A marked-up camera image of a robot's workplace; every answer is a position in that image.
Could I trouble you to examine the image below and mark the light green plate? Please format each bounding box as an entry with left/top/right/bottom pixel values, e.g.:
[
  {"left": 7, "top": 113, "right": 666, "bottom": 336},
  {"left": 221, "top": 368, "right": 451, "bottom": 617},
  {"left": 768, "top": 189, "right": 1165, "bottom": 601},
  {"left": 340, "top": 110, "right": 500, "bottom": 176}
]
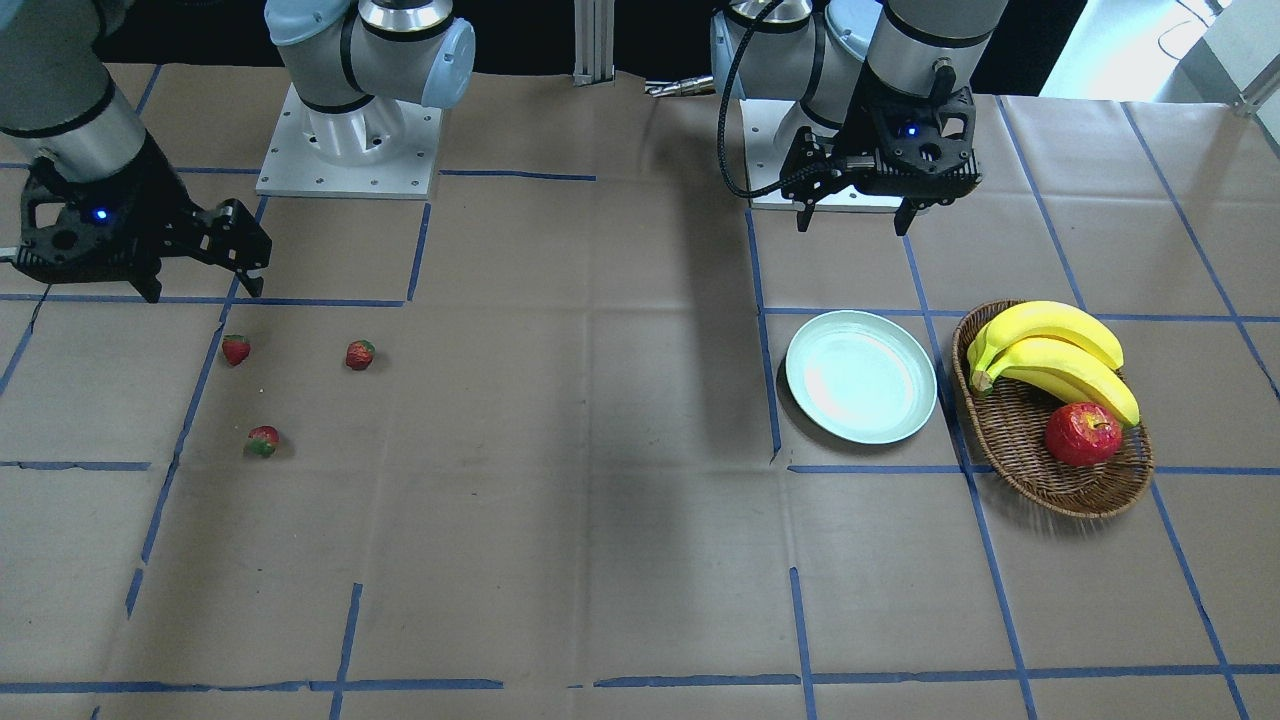
[{"left": 783, "top": 310, "right": 938, "bottom": 445}]

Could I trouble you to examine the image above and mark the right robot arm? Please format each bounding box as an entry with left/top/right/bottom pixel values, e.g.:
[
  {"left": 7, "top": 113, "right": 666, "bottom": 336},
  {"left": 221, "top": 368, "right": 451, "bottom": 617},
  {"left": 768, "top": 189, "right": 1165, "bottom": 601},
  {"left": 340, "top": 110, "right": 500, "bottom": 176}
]
[{"left": 1, "top": 1, "right": 476, "bottom": 304}]

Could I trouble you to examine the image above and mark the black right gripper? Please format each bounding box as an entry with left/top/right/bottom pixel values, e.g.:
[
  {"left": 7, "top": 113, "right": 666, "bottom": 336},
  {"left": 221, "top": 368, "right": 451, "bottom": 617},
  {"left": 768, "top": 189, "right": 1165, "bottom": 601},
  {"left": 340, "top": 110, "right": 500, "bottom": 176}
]
[{"left": 12, "top": 136, "right": 273, "bottom": 304}]

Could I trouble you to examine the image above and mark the yellow banana bunch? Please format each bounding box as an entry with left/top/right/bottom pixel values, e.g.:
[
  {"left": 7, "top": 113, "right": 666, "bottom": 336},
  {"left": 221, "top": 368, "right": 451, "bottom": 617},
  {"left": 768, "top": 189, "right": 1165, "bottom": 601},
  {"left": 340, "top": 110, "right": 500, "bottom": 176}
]
[{"left": 966, "top": 300, "right": 1140, "bottom": 428}]

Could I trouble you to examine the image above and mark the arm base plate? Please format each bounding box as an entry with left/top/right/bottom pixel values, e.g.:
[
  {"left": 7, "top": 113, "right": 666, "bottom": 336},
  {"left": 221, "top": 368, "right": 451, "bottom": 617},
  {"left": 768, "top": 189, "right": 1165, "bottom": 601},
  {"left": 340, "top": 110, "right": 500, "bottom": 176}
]
[
  {"left": 255, "top": 87, "right": 445, "bottom": 201},
  {"left": 739, "top": 99, "right": 902, "bottom": 214}
]

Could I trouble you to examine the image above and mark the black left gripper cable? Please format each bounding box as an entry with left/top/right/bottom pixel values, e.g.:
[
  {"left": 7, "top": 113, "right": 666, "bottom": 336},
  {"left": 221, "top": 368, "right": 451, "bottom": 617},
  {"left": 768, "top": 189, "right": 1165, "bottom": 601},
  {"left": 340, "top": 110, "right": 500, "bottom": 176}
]
[{"left": 716, "top": 0, "right": 801, "bottom": 201}]

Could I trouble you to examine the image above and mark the brown wicker basket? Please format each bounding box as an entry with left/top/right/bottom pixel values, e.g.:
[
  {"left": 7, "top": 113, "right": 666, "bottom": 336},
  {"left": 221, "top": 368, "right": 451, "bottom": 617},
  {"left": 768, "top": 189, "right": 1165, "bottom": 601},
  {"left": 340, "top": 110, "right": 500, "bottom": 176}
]
[{"left": 948, "top": 299, "right": 1156, "bottom": 519}]

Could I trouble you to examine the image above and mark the red strawberry one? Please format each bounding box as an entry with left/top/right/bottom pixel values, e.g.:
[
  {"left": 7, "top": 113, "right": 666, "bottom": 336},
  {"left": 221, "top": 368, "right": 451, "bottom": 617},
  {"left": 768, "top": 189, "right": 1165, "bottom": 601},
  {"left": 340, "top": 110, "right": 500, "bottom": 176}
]
[
  {"left": 244, "top": 425, "right": 282, "bottom": 457},
  {"left": 344, "top": 340, "right": 376, "bottom": 372},
  {"left": 220, "top": 334, "right": 252, "bottom": 366}
]

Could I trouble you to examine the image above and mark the red apple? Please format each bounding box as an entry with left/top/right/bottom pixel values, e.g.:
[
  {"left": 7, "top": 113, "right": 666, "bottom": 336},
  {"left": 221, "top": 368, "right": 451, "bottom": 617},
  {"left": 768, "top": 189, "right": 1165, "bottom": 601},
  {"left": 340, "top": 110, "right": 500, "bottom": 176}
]
[{"left": 1043, "top": 402, "right": 1124, "bottom": 468}]

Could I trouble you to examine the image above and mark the aluminium profile post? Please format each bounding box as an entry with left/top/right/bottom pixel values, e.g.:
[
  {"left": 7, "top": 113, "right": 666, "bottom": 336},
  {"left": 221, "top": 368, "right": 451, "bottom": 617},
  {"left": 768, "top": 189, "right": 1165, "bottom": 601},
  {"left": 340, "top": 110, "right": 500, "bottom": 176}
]
[{"left": 572, "top": 0, "right": 616, "bottom": 87}]

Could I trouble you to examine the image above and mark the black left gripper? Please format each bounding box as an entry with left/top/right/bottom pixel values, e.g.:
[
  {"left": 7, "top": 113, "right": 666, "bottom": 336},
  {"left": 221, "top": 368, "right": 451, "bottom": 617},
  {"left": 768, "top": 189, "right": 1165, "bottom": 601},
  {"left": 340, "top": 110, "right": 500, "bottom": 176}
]
[{"left": 780, "top": 85, "right": 980, "bottom": 237}]

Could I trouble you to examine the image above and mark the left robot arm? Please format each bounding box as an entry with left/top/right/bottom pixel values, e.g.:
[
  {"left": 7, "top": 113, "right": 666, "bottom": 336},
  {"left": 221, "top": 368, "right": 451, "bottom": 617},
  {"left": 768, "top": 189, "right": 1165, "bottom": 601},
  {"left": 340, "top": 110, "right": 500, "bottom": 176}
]
[{"left": 710, "top": 1, "right": 1007, "bottom": 236}]

